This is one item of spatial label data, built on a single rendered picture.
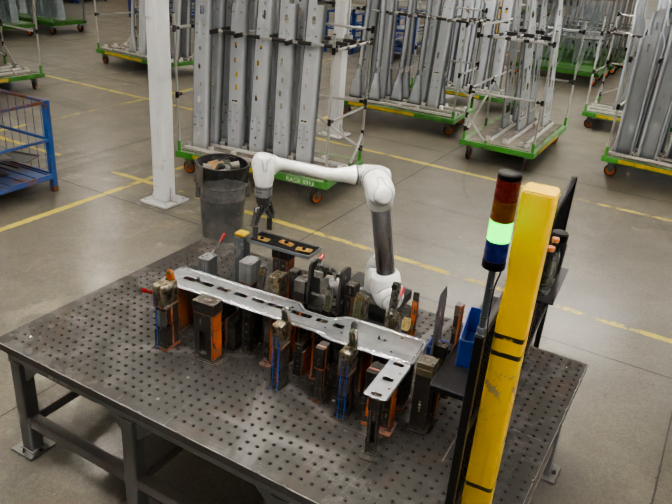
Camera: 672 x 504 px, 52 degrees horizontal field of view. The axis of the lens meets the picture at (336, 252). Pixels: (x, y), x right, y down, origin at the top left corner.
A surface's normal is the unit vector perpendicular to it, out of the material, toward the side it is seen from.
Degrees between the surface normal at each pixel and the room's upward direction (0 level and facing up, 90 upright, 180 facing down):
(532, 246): 90
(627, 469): 0
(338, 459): 0
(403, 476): 0
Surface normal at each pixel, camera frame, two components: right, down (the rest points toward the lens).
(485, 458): -0.44, 0.36
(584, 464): 0.07, -0.90
